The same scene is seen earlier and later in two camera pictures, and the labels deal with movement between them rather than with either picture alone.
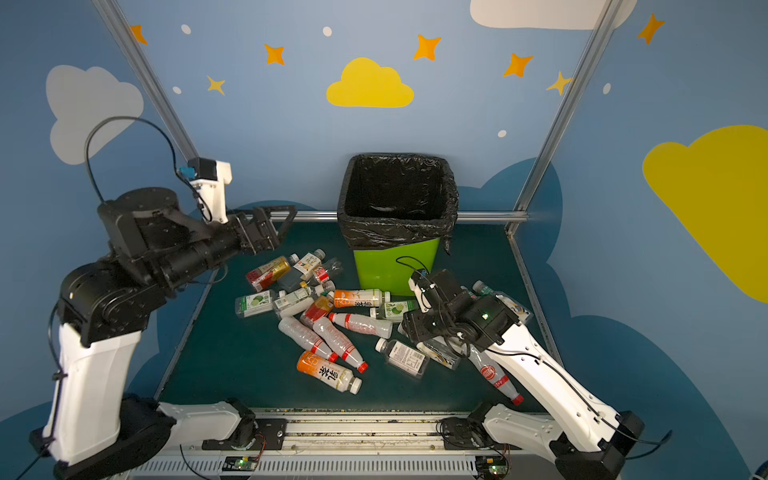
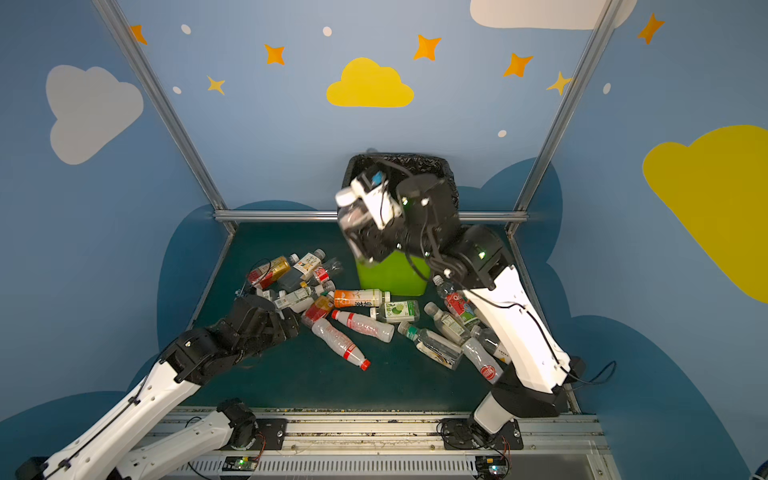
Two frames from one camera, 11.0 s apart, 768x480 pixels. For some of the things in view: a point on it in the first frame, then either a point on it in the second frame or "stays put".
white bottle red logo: [494, 375] stays put
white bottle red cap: [362, 324] stays put
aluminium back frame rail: [462, 215] stays put
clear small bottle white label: [403, 358] -> [356, 208]
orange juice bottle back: [360, 298] stays put
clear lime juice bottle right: [395, 310] stays put
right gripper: [433, 324] -> [363, 227]
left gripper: [248, 233] -> [264, 321]
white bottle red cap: [328, 330] stays put
